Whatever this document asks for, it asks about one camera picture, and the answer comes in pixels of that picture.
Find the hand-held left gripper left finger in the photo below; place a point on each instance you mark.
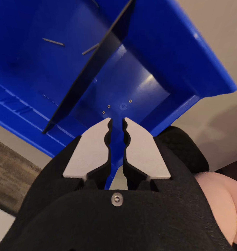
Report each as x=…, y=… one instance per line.
x=89, y=155

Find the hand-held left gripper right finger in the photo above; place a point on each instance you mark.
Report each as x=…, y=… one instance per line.
x=145, y=155

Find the blue divided plastic bin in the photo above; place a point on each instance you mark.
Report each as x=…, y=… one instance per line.
x=159, y=49

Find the person's right forearm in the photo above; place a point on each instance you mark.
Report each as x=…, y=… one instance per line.
x=218, y=196

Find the black bin divider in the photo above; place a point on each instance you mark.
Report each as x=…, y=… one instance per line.
x=85, y=78

